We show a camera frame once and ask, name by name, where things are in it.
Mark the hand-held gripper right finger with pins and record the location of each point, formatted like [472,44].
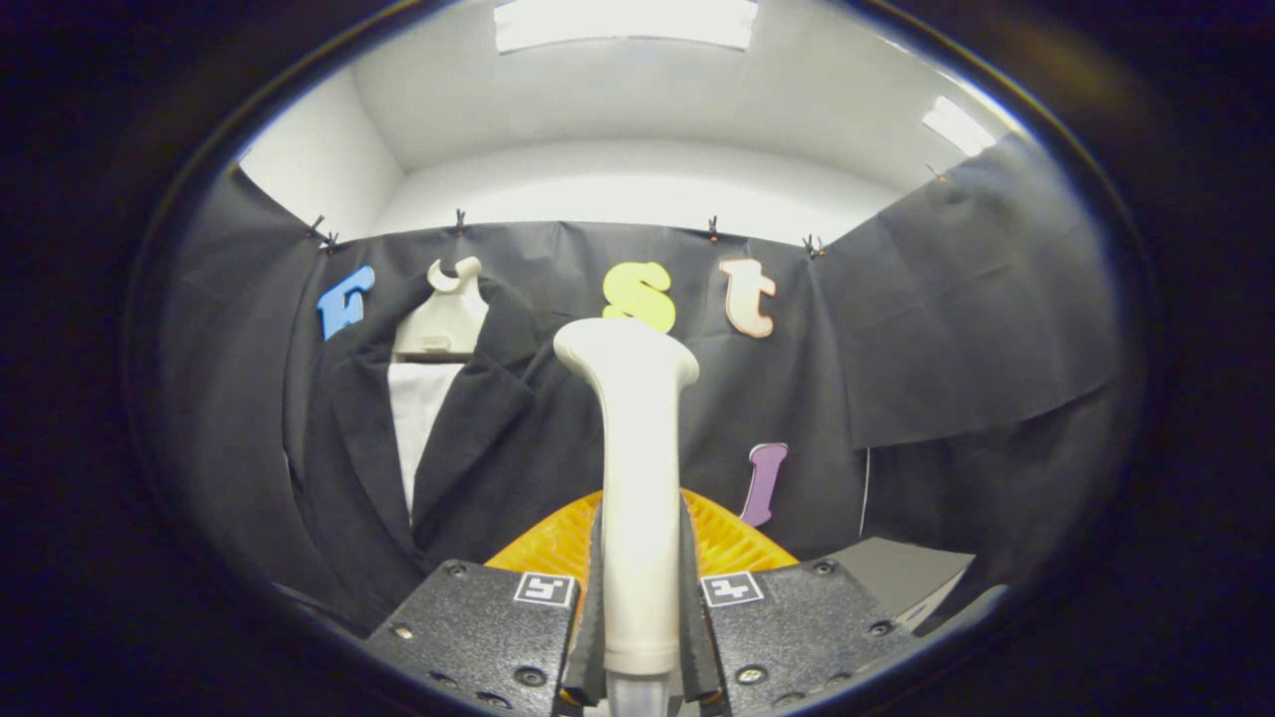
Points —
[797,627]

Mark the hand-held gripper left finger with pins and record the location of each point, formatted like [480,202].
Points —
[478,627]

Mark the black suit jacket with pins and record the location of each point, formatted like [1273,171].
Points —
[478,448]

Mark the white garment steamer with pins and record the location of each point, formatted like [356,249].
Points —
[637,498]

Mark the white shirt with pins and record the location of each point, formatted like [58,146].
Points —
[418,418]

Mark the beige cabinet with grey top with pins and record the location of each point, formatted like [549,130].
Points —
[896,578]

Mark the white plastic hanger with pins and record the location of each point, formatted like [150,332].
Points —
[443,324]

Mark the black backdrop cloth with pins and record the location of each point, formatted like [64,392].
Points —
[946,299]

